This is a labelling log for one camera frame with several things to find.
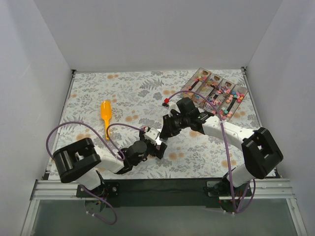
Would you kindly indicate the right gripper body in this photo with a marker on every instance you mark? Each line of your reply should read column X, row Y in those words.
column 171, row 123

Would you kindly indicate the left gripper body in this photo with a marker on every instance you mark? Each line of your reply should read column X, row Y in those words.
column 152, row 148

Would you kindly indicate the silver round jar lid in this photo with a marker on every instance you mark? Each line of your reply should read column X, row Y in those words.
column 159, row 140

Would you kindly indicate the clear compartment candy box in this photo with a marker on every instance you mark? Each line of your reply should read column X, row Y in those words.
column 209, row 90

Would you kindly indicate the yellow plastic scoop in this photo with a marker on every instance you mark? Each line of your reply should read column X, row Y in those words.
column 106, row 115

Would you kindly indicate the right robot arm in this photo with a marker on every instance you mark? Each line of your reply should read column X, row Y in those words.
column 260, row 151

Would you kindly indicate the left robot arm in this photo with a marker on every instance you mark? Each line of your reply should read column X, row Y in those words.
column 78, row 161

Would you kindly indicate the floral patterned table mat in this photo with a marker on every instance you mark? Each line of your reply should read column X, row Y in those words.
column 136, row 101

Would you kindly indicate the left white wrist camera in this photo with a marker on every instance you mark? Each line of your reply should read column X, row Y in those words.
column 152, row 135

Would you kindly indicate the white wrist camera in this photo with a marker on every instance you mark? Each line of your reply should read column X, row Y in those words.
column 152, row 135
column 170, row 106

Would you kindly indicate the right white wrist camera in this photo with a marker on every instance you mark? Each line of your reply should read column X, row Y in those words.
column 170, row 106

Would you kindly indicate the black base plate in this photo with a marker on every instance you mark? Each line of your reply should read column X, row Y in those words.
column 173, row 192

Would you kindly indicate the aluminium frame rail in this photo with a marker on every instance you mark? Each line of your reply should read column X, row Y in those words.
column 162, row 207

